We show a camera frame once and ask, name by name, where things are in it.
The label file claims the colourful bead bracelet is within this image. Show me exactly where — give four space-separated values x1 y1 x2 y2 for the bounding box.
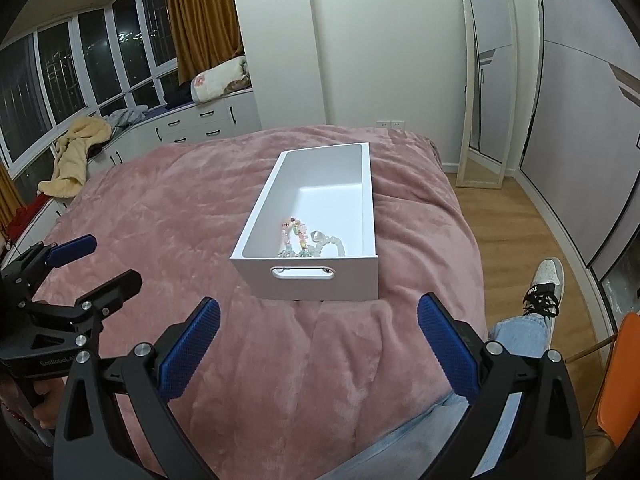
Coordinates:
276 216 313 260

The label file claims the white pearl necklace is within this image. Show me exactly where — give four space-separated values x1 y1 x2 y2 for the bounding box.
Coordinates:
304 228 347 259

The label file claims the person's left hand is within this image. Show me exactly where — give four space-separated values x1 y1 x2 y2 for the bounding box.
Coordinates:
1 378 65 429

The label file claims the red cloth item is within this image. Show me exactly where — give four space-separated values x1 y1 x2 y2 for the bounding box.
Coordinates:
3 194 50 243

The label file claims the orange chair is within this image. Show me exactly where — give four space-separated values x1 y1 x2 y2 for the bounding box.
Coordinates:
565 312 639 451

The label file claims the cream yellow garment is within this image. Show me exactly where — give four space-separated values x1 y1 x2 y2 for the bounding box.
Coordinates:
38 116 112 198

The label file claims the blue jeans leg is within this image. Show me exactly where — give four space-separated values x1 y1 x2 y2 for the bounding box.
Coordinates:
323 313 555 480

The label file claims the grey crumpled clothing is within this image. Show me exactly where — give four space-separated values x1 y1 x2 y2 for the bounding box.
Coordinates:
103 105 149 129

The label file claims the white sneaker with black laces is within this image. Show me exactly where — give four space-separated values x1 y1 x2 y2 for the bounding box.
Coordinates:
523 257 565 347

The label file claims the large dark window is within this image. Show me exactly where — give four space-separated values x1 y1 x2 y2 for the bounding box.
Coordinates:
1 0 178 177

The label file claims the white rectangular storage box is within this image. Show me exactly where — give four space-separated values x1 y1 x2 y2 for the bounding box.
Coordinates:
230 143 378 301

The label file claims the pink plush bed blanket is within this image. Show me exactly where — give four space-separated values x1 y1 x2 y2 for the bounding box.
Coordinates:
37 126 487 479

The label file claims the mustard yellow curtain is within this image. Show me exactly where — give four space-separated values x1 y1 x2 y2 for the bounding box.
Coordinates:
166 0 244 82

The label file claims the grey sliding closet door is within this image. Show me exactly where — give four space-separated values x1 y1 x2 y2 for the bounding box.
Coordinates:
522 0 639 263

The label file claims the white wardrobe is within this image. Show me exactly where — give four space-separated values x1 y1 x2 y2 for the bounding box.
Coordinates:
226 0 544 172

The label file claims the white standing floor mirror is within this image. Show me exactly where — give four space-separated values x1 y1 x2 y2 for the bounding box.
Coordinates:
456 0 518 188

